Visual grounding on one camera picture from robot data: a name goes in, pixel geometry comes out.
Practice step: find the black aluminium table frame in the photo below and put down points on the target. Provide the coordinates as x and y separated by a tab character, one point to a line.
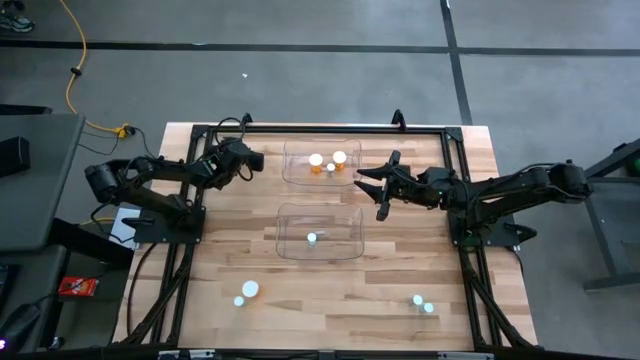
325	130

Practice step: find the white box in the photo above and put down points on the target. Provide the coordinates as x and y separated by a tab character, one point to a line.
122	227

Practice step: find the clear plastic bin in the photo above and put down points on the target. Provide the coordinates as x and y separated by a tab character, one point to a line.
340	240
300	175

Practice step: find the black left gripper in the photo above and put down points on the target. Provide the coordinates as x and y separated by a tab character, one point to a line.
235	162

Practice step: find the red box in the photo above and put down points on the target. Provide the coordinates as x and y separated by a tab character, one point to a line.
77	286

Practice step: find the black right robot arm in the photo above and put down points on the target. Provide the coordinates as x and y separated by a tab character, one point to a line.
525	182

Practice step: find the black keyboard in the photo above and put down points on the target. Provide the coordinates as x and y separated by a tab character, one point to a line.
3	282

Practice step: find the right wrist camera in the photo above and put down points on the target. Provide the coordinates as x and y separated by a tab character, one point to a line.
436	177

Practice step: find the grey office desk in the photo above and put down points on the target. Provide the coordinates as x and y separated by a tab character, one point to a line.
35	180
37	270

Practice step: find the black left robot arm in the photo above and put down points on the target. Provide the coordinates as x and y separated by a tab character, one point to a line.
160	172

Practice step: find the person's shoe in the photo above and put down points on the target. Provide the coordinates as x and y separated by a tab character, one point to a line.
16	23

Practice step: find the black speaker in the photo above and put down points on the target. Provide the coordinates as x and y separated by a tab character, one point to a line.
12	156

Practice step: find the silver metal bracket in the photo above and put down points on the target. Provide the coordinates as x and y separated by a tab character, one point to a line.
466	356
186	354

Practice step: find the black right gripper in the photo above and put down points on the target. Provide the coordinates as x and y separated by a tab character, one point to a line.
425	187

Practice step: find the black computer mouse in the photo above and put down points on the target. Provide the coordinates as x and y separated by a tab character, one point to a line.
20	325

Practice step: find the black table clamp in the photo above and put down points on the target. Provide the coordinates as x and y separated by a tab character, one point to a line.
398	119
246	119

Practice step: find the dark metal table frame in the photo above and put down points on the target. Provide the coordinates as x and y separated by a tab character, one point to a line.
610	220

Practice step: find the green object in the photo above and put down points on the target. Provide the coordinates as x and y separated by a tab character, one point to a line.
634	166

